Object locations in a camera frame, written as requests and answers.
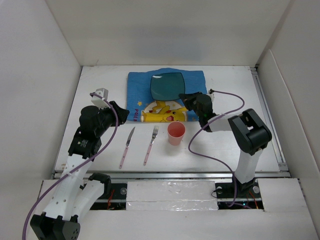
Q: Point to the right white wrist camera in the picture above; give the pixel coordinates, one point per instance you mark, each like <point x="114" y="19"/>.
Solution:
<point x="211" y="93"/>

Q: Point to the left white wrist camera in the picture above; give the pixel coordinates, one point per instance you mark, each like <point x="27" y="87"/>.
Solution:
<point x="98" y="98"/>

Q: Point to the pink handled knife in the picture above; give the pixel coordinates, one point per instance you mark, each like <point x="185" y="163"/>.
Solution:
<point x="126" y="148"/>

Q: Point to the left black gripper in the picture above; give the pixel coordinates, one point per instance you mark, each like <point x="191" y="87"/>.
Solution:
<point x="122" y="113"/>

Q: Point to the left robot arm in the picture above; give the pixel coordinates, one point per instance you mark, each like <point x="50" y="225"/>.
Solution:
<point x="72" y="198"/>

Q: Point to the pink handled fork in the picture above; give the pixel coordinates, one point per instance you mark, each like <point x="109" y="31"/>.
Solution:
<point x="154" y="135"/>

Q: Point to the teal plate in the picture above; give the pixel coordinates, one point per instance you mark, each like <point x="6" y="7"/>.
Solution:
<point x="167" y="86"/>

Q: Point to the blue Pikachu cloth placemat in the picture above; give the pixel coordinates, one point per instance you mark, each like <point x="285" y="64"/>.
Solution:
<point x="143" y="108"/>

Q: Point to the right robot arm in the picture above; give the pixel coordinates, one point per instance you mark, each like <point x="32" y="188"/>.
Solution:
<point x="250" y="132"/>

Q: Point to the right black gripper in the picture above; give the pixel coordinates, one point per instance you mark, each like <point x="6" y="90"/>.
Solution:
<point x="187" y="98"/>

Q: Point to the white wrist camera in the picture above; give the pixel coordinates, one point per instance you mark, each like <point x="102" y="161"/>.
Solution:
<point x="211" y="93"/>
<point x="98" y="98"/>

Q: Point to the pink plastic cup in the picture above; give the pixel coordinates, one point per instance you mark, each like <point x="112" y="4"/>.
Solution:
<point x="176" y="131"/>

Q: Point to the white foam block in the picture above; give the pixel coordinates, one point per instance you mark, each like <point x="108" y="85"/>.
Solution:
<point x="173" y="195"/>

